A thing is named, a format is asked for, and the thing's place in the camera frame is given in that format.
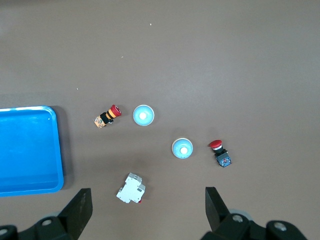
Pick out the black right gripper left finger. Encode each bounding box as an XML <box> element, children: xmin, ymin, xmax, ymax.
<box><xmin>0</xmin><ymin>187</ymin><xmax>94</xmax><ymax>240</ymax></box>

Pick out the red yellow emergency stop button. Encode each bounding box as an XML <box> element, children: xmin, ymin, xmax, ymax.
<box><xmin>93</xmin><ymin>104</ymin><xmax>123</xmax><ymax>129</ymax></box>

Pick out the brown table cover sheet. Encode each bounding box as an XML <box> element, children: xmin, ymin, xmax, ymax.
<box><xmin>0</xmin><ymin>0</ymin><xmax>320</xmax><ymax>240</ymax></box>

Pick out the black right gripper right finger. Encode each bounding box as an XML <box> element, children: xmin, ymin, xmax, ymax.
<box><xmin>199</xmin><ymin>186</ymin><xmax>310</xmax><ymax>240</ymax></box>

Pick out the red mushroom pushbutton black base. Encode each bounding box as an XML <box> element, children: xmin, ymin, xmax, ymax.
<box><xmin>208</xmin><ymin>139</ymin><xmax>233</xmax><ymax>169</ymax></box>

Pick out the light blue call bell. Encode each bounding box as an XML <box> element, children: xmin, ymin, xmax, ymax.
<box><xmin>132</xmin><ymin>104</ymin><xmax>155</xmax><ymax>127</ymax></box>
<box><xmin>171</xmin><ymin>137</ymin><xmax>194</xmax><ymax>160</ymax></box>

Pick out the white circuit breaker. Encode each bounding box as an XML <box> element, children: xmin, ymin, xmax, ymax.
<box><xmin>116</xmin><ymin>172</ymin><xmax>147</xmax><ymax>205</ymax></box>

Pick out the blue plastic tray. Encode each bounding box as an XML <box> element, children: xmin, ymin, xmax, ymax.
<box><xmin>0</xmin><ymin>105</ymin><xmax>65</xmax><ymax>198</ymax></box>

